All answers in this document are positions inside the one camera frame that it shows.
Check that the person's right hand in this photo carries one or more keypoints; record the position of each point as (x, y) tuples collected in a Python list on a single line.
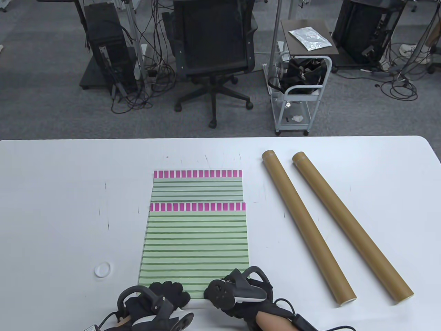
[(246, 310)]

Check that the person's left hand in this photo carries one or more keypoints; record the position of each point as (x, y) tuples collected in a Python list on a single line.
[(168, 291)]

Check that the grey and white hand controller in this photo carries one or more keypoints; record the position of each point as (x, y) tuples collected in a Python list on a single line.
[(162, 315), (224, 293)]

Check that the green striped paper sheet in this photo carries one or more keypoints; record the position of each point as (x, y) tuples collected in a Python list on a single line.
[(196, 248), (196, 189)]

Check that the white round tube cap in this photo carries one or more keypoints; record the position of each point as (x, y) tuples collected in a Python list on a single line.
[(102, 269)]

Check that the brown cardboard mailing tube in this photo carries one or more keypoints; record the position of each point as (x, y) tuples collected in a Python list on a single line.
[(344, 217), (303, 220)]

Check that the person's left forearm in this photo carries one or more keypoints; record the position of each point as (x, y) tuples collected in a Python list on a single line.
[(122, 322)]

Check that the person's right forearm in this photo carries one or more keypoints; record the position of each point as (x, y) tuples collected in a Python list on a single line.
[(275, 322)]

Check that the grey wrist module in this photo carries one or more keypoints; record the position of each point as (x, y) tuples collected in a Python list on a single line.
[(90, 327)]

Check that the white crumpled paper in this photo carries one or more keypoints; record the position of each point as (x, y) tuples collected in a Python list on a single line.
[(297, 118)]

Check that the white metal utility cart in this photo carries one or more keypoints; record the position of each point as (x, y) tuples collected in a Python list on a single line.
[(280, 113)]

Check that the white power strip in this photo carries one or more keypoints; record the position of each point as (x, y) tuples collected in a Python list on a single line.
[(143, 58)]

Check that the black mesh office chair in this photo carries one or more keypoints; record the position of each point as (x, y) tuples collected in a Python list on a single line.
[(213, 34)]

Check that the black computer tower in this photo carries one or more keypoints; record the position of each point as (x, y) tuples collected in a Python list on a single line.
[(103, 31), (361, 27)]

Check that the brown side table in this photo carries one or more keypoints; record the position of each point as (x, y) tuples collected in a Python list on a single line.
[(293, 41)]

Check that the silver foil bag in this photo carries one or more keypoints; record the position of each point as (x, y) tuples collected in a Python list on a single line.
[(310, 38)]

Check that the silver aluminium frame post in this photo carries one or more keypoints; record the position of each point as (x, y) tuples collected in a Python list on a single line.
[(276, 20), (132, 20)]

